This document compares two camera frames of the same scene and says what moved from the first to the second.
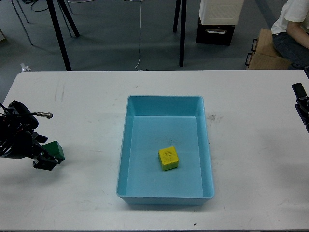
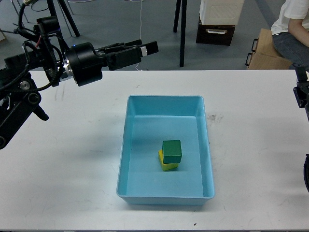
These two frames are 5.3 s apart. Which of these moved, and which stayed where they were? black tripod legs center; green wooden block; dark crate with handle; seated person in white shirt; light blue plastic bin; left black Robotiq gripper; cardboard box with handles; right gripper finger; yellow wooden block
Moved: right gripper finger; green wooden block; left black Robotiq gripper
Stayed: dark crate with handle; yellow wooden block; cardboard box with handles; light blue plastic bin; black tripod legs center; seated person in white shirt
